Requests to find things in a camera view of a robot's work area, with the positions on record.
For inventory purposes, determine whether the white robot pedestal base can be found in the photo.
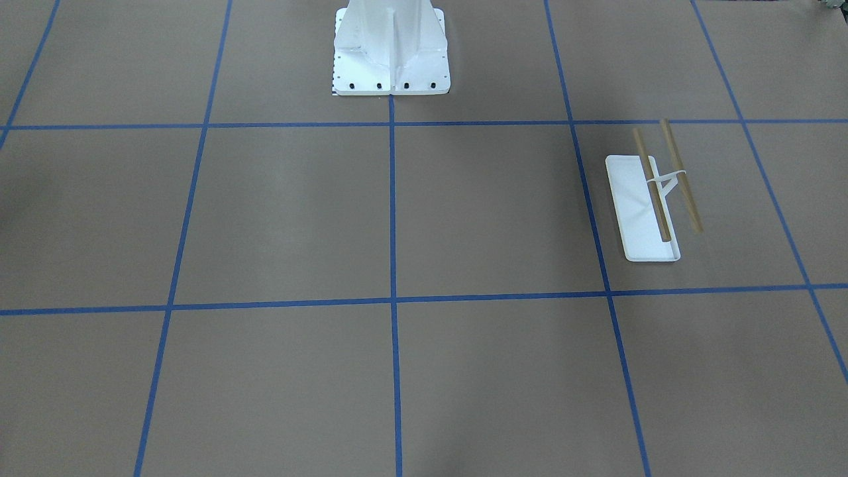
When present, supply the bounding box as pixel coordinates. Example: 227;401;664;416
331;1;451;96

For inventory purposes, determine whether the white towel rack with wooden bars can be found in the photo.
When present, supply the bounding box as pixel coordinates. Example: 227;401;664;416
604;119;704;263

